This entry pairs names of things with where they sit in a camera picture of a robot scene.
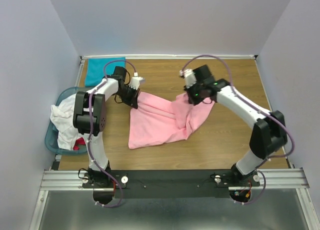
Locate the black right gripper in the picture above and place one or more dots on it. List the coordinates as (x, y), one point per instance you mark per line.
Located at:
(193, 101)

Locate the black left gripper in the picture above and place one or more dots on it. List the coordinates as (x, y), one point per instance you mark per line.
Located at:
(133, 100)

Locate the pink t-shirt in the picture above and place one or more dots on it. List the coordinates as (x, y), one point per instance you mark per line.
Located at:
(158, 121)

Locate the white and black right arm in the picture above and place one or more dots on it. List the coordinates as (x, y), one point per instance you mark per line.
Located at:
(268, 134)

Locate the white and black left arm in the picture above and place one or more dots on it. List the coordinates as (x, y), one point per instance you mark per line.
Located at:
(89, 119)

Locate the folded teal t-shirt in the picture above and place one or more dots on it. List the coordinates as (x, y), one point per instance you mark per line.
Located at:
(95, 69)

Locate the red garment in basket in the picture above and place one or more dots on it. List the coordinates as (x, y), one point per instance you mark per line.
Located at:
(79, 143)

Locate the white t-shirt in basket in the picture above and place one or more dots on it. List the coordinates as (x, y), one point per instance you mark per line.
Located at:
(62, 118)

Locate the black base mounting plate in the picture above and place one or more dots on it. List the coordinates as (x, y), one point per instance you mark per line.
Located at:
(118, 195)

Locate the blue plastic laundry basket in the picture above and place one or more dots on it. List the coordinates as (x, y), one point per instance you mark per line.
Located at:
(52, 133)

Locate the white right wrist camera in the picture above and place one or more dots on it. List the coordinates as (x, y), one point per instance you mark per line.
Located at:
(189, 77)

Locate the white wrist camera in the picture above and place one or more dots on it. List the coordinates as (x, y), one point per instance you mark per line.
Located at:
(136, 81)
(189, 77)

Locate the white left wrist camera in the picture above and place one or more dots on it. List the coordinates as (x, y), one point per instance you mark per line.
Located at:
(136, 81)

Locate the aluminium front rail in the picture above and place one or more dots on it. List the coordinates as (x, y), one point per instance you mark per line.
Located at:
(69, 180)

